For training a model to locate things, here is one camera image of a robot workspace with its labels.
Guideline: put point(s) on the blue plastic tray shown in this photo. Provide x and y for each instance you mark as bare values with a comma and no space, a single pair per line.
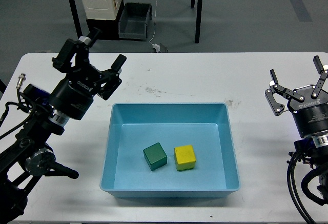
134,127

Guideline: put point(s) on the black table leg left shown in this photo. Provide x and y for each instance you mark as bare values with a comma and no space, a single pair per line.
75,17

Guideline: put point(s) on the white plug adapter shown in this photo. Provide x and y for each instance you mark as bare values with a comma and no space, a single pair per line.
156,48

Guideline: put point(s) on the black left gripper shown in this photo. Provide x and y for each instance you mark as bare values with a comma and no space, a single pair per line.
73,95

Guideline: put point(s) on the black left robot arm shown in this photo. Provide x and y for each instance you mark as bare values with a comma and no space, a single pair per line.
30,157

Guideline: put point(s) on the black table leg right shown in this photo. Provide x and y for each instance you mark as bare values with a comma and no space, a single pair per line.
198,21

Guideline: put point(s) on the black box under crate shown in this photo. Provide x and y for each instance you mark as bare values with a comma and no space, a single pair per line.
109,28

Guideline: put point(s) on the yellow wooden cube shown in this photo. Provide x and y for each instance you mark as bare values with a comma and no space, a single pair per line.
185,158

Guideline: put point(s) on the green wooden cube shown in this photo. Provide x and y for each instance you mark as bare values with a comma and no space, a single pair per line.
155,156

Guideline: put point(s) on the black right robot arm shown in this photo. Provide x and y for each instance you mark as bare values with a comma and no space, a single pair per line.
311,150

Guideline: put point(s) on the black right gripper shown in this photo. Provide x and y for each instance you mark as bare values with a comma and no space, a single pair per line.
311,111

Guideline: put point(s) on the grey plastic bin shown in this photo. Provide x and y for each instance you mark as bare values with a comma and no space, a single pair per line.
134,21

